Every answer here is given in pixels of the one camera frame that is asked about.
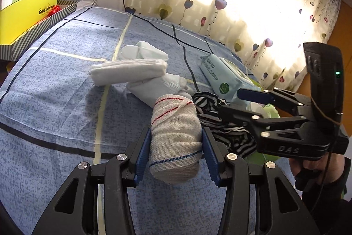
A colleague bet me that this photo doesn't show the yellow box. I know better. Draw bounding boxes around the yellow box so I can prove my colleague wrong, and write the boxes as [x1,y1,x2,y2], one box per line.
[0,0,62,45]

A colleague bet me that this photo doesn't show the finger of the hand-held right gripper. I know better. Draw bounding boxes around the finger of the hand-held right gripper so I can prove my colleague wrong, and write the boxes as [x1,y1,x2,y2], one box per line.
[218,104,314,142]
[236,87,314,117]

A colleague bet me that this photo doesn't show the blue wet wipes pack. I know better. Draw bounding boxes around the blue wet wipes pack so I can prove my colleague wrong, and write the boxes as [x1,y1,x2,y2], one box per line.
[200,55,260,103]

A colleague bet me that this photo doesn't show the heart print curtain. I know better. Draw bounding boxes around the heart print curtain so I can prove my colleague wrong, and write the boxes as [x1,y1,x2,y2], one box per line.
[121,0,344,92]

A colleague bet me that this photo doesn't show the white socks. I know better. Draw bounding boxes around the white socks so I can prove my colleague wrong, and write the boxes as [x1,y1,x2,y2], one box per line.
[90,59,168,86]

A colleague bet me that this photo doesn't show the person's right hand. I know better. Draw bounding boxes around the person's right hand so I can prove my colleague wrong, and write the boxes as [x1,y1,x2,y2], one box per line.
[290,154,345,179]

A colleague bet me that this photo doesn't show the person's right forearm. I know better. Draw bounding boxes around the person's right forearm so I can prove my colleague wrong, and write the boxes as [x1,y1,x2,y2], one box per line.
[301,158,352,213]

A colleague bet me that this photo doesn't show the light green sock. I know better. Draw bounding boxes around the light green sock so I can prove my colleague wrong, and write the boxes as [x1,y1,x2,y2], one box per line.
[260,103,280,118]

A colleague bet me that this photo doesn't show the white ribbed cuff sock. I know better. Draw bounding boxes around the white ribbed cuff sock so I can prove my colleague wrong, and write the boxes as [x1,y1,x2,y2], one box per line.
[127,72,193,109]

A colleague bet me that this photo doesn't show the white cloth with stripes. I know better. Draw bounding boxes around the white cloth with stripes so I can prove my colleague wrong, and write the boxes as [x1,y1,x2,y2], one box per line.
[150,94,202,185]

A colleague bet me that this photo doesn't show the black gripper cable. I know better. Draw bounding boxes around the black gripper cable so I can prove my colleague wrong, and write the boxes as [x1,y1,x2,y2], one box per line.
[309,139,334,213]

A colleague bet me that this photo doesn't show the black white striped box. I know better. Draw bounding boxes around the black white striped box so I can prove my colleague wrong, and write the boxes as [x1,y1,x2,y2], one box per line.
[0,2,78,62]

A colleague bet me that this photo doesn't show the black white striped sock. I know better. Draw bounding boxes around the black white striped sock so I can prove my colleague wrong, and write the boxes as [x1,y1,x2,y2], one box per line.
[192,92,257,159]

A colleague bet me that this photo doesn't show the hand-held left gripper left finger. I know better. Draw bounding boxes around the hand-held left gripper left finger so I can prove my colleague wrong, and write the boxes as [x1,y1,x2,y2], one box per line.
[31,127,152,235]

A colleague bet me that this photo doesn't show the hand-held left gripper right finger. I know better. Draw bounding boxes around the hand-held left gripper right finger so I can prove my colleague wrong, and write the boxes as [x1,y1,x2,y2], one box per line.
[202,127,321,235]

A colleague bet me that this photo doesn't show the pale white sock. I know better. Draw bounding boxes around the pale white sock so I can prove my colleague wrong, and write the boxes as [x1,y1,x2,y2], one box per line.
[121,41,169,62]

